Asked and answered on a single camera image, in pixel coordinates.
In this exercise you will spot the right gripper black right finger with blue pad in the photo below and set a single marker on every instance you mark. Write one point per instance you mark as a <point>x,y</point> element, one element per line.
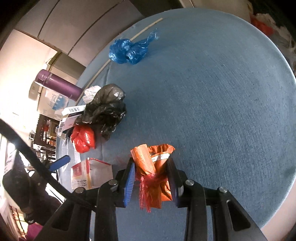
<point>176,179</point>

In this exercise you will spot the grey multi-door refrigerator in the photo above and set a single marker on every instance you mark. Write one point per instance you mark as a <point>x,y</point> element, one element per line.
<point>80,29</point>

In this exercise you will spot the white barcode package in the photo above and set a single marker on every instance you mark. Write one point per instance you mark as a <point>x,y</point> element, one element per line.
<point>69,115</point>

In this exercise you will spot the red shopping bag on floor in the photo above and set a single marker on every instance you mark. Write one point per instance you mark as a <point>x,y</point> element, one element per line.
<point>268,31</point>

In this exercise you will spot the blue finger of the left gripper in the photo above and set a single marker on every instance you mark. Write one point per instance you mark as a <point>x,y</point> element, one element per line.
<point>59,163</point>

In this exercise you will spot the orange snack wrapper trash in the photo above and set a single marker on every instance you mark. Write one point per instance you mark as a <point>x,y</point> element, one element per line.
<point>151,172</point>

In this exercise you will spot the blue plastic bag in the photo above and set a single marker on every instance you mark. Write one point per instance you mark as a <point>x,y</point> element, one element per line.
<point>126,51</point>

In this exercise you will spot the blue tablecloth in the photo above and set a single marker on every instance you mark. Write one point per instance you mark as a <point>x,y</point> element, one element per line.
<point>217,89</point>

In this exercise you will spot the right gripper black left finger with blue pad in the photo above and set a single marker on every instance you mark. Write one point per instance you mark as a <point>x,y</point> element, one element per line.
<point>126,180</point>

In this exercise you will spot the red white carton box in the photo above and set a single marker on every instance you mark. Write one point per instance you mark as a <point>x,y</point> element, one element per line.
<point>90,174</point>

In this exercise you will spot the white thin stick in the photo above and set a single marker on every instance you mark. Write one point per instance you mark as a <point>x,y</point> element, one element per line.
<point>108,61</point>

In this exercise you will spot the white plastic bags pile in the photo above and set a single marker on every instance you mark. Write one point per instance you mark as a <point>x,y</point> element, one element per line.
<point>282,38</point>

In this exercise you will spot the purple thermos bottle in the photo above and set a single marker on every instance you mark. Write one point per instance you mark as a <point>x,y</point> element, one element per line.
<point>53,82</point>

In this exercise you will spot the red plastic bag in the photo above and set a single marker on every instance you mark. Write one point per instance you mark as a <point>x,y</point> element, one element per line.
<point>83,138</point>

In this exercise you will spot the crumpled white tissue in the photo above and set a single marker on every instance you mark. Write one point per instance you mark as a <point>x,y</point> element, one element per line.
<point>90,93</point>

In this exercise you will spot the white chest freezer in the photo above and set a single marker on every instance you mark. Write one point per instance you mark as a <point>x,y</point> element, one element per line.
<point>51,104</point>

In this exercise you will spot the black plastic bag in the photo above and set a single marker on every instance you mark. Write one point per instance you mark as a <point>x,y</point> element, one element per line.
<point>105,111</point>

